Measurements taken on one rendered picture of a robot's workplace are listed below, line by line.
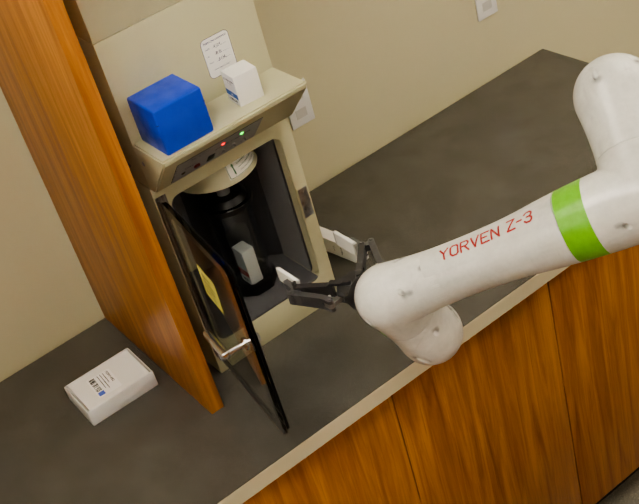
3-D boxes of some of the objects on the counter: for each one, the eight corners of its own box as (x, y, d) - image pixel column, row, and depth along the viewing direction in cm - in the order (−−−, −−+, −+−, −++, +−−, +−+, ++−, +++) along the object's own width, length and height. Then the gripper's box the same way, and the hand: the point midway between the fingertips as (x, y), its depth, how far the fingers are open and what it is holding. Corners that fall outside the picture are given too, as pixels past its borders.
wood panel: (104, 317, 263) (-192, -334, 184) (115, 310, 264) (-174, -340, 185) (212, 414, 227) (-98, -343, 148) (224, 406, 228) (-77, -350, 149)
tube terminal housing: (163, 325, 255) (34, 16, 211) (277, 253, 267) (177, -54, 224) (220, 374, 237) (92, 46, 193) (340, 294, 249) (244, -32, 205)
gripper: (426, 246, 201) (354, 206, 216) (316, 319, 191) (248, 272, 207) (434, 278, 205) (362, 237, 221) (326, 352, 196) (259, 304, 211)
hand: (310, 256), depth 213 cm, fingers open, 13 cm apart
